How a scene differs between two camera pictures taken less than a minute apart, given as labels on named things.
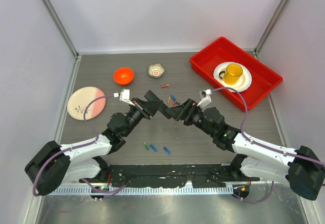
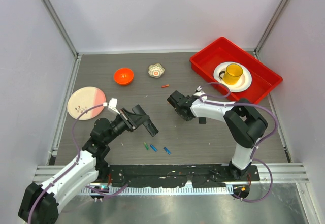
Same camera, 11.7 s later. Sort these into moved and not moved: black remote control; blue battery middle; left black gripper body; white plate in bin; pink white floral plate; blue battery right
Moved: left black gripper body; black remote control
Not moved: blue battery right; white plate in bin; pink white floral plate; blue battery middle
